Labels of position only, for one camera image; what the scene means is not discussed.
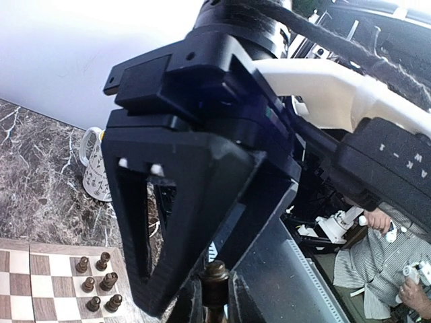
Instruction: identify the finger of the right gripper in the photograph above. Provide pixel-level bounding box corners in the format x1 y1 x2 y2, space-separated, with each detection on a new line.
102 129 256 317

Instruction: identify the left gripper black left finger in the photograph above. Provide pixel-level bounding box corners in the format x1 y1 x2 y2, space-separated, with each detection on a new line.
166 279 204 323

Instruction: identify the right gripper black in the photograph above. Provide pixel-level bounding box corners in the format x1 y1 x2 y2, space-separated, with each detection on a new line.
103 32 302 188

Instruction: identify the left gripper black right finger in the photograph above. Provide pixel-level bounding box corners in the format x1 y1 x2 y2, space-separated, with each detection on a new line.
228 271 269 323

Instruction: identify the dark chess bishop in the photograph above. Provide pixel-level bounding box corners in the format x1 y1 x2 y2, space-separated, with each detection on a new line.
199 260 230 322

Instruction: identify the dark chess pawn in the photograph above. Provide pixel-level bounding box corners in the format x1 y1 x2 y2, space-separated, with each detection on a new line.
104 294 123 313
86 296 101 312
95 252 110 271
81 277 95 293
75 256 89 273
99 272 118 291

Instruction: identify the patterned mug yellow inside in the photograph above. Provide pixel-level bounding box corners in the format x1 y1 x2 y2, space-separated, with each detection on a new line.
79 127 112 203

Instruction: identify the wooden chess board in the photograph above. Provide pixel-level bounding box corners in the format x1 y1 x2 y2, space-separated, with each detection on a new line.
1 239 143 322

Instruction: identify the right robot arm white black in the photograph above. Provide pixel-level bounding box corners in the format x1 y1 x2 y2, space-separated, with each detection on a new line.
102 1 302 317

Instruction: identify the seated person striped shirt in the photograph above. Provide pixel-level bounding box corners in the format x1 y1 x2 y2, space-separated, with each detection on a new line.
333 203 430 322

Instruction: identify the white slotted cable duct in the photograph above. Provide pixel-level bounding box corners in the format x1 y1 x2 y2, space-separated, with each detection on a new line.
284 240 350 322

